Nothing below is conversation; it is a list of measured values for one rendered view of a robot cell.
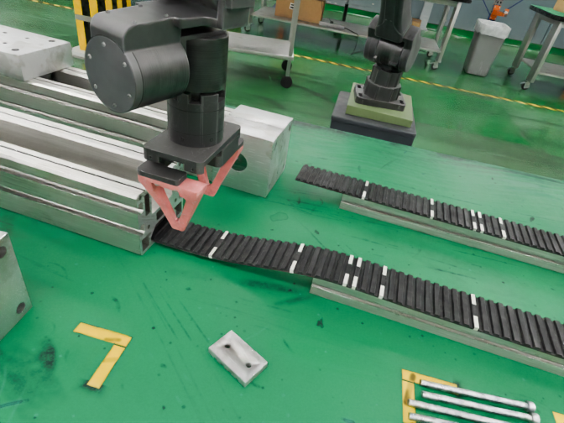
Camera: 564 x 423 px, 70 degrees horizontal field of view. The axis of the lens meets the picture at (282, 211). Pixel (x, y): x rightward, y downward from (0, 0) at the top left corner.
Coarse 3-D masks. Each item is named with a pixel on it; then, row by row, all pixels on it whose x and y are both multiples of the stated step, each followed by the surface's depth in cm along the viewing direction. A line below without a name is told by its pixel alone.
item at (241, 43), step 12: (240, 36) 357; (252, 36) 363; (228, 48) 323; (240, 48) 325; (252, 48) 330; (264, 48) 336; (276, 48) 342; (288, 48) 347; (288, 60) 329; (288, 72) 334; (288, 84) 340
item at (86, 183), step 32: (0, 128) 53; (32, 128) 52; (64, 128) 52; (0, 160) 46; (32, 160) 45; (64, 160) 46; (96, 160) 51; (128, 160) 50; (0, 192) 49; (32, 192) 47; (64, 192) 45; (96, 192) 44; (128, 192) 43; (64, 224) 48; (96, 224) 47; (128, 224) 45
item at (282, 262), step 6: (282, 246) 49; (288, 246) 49; (294, 246) 48; (282, 252) 47; (288, 252) 47; (294, 252) 48; (276, 258) 46; (282, 258) 47; (288, 258) 46; (276, 264) 45; (282, 264) 45; (288, 264) 46; (282, 270) 45
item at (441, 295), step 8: (432, 288) 45; (440, 288) 45; (432, 296) 44; (440, 296) 44; (448, 296) 44; (432, 304) 43; (440, 304) 43; (448, 304) 43; (432, 312) 42; (440, 312) 42; (448, 312) 42; (448, 320) 42
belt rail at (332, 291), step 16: (320, 288) 46; (336, 288) 45; (352, 304) 45; (368, 304) 45; (384, 304) 44; (400, 320) 44; (416, 320) 44; (432, 320) 43; (448, 336) 43; (464, 336) 43; (480, 336) 42; (496, 352) 43; (512, 352) 42; (528, 352) 42; (544, 368) 42; (560, 368) 41
